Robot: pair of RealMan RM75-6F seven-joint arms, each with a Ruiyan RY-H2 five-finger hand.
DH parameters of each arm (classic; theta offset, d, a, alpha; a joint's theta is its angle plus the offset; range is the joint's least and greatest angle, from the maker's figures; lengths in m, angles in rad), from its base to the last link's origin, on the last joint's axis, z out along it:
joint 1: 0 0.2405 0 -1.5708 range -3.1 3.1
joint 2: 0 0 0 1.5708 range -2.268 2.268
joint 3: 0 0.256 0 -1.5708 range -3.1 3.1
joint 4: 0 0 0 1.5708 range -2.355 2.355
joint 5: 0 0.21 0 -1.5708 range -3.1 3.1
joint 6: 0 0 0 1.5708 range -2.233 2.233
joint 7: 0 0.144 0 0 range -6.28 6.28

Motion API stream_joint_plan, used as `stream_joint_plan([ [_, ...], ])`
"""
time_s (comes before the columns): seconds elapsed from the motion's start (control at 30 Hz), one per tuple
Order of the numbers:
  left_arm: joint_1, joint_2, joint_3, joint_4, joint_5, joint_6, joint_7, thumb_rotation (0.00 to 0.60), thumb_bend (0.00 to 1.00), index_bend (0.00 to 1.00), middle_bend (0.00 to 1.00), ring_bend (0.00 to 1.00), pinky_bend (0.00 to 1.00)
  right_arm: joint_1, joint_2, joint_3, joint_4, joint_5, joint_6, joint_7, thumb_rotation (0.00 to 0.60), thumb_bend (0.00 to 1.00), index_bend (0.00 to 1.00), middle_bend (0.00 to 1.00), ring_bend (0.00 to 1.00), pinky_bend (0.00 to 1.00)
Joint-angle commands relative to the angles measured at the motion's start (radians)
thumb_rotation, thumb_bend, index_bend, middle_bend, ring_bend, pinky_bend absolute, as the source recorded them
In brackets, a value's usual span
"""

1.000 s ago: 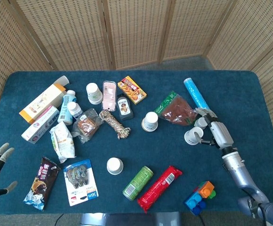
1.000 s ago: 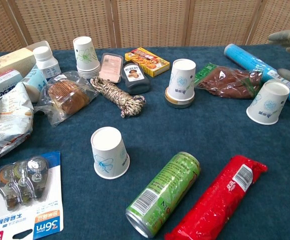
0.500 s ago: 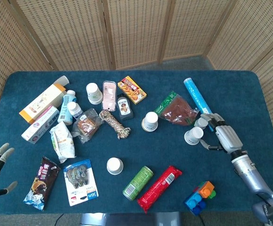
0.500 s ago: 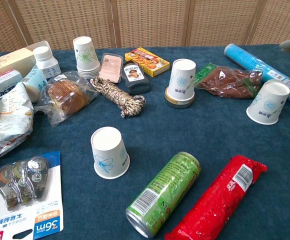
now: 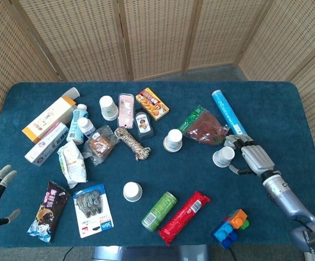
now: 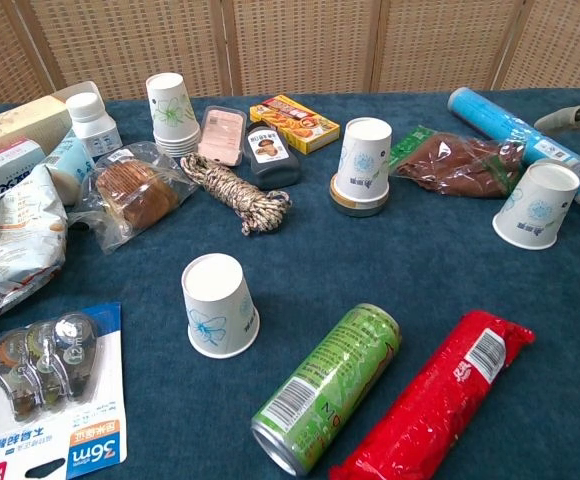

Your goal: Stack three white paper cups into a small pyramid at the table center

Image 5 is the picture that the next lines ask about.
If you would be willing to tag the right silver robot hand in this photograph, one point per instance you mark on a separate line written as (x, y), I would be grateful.
(256, 160)

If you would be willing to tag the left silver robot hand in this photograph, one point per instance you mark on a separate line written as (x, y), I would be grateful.
(2, 179)

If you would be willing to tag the white paper cup green print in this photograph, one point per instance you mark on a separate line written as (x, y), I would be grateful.
(222, 157)

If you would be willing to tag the white paper cup blue print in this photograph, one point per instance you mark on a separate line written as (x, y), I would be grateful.
(173, 137)

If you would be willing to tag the white paper cup blue flower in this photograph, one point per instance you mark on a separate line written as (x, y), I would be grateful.
(132, 190)

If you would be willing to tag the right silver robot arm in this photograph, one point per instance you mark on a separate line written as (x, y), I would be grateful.
(288, 198)

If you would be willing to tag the brown ice cream wrapper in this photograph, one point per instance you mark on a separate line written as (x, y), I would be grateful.
(49, 209)

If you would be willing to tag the white pink toothpaste box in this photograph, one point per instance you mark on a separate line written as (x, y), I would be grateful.
(46, 145)

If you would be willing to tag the blue wrapped roll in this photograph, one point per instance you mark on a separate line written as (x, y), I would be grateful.
(228, 111)

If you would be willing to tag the brown powder bag green header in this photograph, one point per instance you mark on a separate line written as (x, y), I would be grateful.
(205, 127)

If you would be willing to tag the white snack bag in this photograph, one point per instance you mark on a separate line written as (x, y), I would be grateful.
(72, 163)

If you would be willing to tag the colourful toy building blocks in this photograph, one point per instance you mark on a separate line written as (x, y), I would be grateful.
(228, 229)

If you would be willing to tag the orange and cream long box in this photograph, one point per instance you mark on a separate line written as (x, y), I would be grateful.
(49, 117)

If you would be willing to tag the light blue drink bottle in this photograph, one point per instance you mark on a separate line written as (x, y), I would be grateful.
(74, 127)

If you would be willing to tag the red biscuit pack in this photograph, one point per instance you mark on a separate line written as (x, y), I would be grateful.
(184, 217)

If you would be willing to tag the correction tape blister card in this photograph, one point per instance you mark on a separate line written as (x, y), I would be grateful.
(92, 209)

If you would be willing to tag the white pill bottle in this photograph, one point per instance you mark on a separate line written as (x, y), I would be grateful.
(85, 126)

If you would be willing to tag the bread in clear bag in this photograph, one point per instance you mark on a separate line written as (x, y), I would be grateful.
(100, 144)

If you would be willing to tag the green drink can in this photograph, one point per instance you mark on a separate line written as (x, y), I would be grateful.
(158, 212)

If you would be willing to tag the blue felt table cover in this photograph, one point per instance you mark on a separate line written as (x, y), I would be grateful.
(146, 174)

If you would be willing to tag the black mushroom sauce bottle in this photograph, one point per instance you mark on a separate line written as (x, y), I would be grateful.
(144, 123)

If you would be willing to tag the yellow curry box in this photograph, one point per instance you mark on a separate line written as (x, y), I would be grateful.
(152, 103)

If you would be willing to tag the pink packaged item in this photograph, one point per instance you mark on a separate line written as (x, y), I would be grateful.
(126, 110)

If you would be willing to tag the grey robot torso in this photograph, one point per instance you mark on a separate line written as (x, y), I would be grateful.
(146, 254)

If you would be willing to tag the woven bamboo folding screen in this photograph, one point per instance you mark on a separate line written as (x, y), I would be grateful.
(157, 35)

